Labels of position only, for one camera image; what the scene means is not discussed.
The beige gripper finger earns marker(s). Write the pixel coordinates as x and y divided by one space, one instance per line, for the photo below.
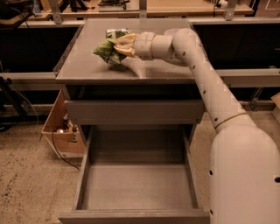
127 39
127 50

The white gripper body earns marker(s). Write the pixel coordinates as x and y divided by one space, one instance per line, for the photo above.
143 45

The green jalapeno chip bag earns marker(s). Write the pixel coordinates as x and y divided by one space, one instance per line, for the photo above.
108 53

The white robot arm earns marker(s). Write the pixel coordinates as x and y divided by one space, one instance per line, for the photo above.
245 161

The green chip bag on counter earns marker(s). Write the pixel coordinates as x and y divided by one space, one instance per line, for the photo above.
117 33

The grey drawer cabinet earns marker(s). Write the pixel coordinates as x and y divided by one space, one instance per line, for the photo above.
135 93

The closed grey top drawer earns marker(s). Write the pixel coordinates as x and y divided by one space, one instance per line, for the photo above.
134 112

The open grey middle drawer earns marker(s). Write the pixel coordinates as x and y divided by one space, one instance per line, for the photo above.
137 175

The white ceramic bowl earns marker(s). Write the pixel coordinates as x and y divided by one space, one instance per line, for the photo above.
171 32

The wooden workbench in background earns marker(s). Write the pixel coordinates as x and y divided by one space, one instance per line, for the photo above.
70 9

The wooden box with items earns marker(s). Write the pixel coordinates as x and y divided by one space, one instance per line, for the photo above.
63 136

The grey metal rail frame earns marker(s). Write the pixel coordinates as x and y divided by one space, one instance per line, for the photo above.
40 78

